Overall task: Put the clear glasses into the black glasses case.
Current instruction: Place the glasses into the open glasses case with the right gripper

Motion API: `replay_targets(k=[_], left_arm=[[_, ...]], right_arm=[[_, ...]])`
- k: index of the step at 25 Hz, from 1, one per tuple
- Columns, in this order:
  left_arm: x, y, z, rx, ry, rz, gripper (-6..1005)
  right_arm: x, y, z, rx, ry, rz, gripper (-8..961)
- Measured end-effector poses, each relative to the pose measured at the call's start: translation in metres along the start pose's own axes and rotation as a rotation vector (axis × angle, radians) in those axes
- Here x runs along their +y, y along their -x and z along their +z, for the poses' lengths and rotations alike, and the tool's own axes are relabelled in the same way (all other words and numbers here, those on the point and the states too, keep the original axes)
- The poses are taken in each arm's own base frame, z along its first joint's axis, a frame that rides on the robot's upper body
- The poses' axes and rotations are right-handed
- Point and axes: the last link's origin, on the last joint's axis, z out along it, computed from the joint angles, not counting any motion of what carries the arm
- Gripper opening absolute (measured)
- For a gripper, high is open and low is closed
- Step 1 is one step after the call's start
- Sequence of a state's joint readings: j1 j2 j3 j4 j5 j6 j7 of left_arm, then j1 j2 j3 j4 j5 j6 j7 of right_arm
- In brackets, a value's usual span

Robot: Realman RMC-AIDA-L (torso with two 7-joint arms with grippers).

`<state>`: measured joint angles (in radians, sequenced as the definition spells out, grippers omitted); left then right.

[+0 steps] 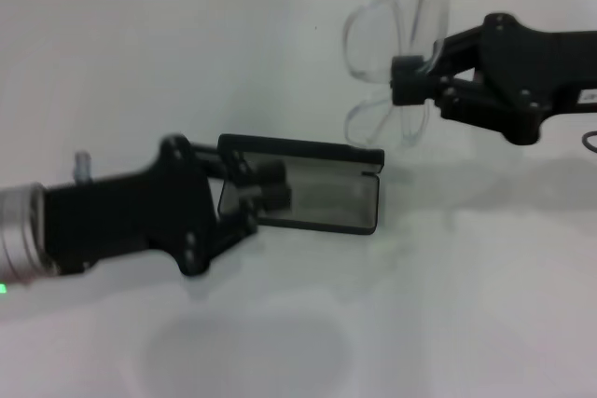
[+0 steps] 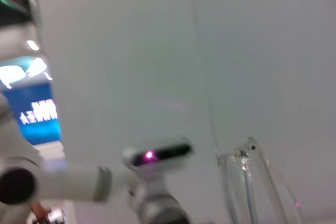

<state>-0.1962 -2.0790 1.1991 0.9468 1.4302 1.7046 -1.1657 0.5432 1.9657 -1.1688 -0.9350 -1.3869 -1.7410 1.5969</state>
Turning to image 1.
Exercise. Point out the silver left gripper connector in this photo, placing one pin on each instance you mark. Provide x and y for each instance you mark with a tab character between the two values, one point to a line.
82	165

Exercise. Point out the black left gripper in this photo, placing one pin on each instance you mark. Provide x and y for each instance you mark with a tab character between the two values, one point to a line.
121	216

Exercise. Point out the clear white glasses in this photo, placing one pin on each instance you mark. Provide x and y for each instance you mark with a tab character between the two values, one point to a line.
368	44

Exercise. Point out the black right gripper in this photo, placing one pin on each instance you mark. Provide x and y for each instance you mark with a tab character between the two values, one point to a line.
536	72

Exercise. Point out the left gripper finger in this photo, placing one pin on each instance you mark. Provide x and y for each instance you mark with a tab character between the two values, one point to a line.
277	200
270	173

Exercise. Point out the black glasses case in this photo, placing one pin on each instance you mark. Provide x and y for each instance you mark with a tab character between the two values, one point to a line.
326	151

